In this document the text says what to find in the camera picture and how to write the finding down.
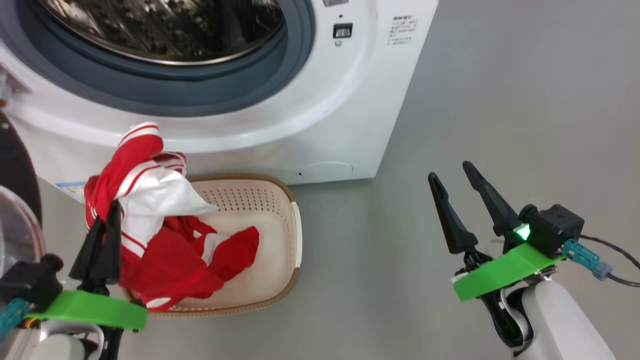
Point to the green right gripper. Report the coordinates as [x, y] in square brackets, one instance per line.
[500, 275]

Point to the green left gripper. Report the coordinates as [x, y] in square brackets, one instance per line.
[90, 307]

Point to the red white striped jersey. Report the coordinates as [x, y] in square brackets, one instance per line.
[150, 195]

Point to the black round washer door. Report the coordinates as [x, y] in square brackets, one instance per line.
[15, 165]

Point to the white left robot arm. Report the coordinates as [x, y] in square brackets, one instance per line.
[55, 345]

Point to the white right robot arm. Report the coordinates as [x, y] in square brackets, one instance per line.
[560, 320]

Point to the cream basket brown rim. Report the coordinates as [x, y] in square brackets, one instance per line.
[270, 225]

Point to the grey rubber door gasket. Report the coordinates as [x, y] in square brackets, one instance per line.
[200, 90]

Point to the white front-load washing machine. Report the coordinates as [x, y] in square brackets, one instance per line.
[300, 125]

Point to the black door latch socket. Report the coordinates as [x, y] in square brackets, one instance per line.
[342, 31]

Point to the blue energy label sticker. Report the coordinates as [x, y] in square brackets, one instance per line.
[70, 191]

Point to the round white filter cover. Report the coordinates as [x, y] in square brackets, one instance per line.
[324, 171]

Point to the stainless steel washer drum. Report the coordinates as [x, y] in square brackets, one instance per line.
[165, 30]

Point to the grey warning sticker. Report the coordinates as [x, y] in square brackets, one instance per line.
[335, 2]

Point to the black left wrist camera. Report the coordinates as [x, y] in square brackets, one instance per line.
[30, 282]

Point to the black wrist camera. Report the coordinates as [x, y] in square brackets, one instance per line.
[555, 227]
[30, 282]

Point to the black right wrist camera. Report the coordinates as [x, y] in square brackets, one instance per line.
[555, 227]

